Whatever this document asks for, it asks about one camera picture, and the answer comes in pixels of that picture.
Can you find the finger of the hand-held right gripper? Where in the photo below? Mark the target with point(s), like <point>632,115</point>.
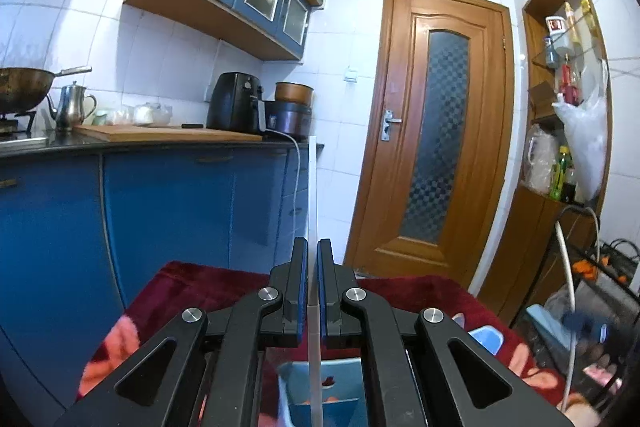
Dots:
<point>582,326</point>

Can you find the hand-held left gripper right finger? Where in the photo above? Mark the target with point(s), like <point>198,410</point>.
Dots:
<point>322,307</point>

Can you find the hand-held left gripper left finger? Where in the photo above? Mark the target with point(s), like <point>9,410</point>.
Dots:
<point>301,302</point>

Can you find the light blue utensil organizer box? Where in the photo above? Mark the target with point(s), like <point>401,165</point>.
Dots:
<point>345,382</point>

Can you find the light blue plastic bin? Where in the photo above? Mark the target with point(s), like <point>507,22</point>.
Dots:
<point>542,322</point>

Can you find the black metal rack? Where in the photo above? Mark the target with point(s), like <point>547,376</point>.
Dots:
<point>615,272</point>

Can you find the red floral blanket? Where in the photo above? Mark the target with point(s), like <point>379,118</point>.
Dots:
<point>210,287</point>

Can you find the wooden shelf niche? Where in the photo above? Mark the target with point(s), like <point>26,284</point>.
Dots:
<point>525,227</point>

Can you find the green bottle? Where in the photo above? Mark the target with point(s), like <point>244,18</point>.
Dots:
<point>559,177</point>

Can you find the blue base cabinet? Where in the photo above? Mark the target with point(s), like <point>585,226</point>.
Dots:
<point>165,207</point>

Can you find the white plastic bag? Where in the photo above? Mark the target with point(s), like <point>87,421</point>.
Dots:
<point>585,147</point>

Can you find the dark rice cooker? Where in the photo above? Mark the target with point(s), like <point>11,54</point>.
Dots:
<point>290,119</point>

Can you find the brown pot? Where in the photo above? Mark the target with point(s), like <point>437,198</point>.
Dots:
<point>292,93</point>

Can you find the black air fryer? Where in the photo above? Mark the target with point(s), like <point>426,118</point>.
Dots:
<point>230,102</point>

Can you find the wooden cutting board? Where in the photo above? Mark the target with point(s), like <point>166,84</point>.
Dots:
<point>150,134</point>

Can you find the cardboard box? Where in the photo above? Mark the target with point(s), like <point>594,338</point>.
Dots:
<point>542,99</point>

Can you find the wooden door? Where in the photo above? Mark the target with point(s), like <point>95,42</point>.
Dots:
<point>395,82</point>

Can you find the red bottle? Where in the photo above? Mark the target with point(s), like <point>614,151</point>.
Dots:
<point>567,82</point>

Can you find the grey blue bottle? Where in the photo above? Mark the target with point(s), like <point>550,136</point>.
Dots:
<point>551,54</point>

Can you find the metal kettle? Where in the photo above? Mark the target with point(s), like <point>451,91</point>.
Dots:
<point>70,109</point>

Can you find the white jar red label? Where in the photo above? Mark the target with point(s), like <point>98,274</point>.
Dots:
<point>555,26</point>

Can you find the yellow bottle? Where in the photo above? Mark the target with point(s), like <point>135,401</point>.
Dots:
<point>589,19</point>
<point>571,24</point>

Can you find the gas stove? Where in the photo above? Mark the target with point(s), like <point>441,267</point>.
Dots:
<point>15,127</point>

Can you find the metal wok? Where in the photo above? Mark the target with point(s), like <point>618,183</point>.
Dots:
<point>20,89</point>

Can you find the white light switch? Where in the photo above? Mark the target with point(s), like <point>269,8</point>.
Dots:
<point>351,75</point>

